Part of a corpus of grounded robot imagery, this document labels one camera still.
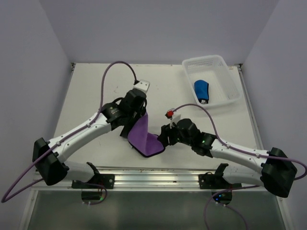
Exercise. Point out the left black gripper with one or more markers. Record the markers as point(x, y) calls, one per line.
point(139, 111)

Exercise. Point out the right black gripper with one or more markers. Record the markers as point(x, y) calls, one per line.
point(163, 136)

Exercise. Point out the purple towel black trim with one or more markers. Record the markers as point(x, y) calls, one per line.
point(144, 142)

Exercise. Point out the blue towel black trim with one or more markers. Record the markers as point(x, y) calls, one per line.
point(201, 89)

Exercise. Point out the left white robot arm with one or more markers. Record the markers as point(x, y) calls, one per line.
point(51, 157)

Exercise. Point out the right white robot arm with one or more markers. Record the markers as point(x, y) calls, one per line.
point(268, 169)

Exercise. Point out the white plastic basket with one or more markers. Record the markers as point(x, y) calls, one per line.
point(223, 90)

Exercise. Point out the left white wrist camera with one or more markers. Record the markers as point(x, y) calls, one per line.
point(142, 85)

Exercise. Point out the aluminium mounting rail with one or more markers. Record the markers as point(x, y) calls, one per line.
point(174, 179)

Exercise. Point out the right black base bracket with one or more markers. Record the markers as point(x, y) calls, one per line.
point(212, 181)

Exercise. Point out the black base bracket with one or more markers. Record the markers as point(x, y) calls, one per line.
point(105, 180)
point(212, 181)

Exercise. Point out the left black base bracket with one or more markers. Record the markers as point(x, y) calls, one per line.
point(105, 180)

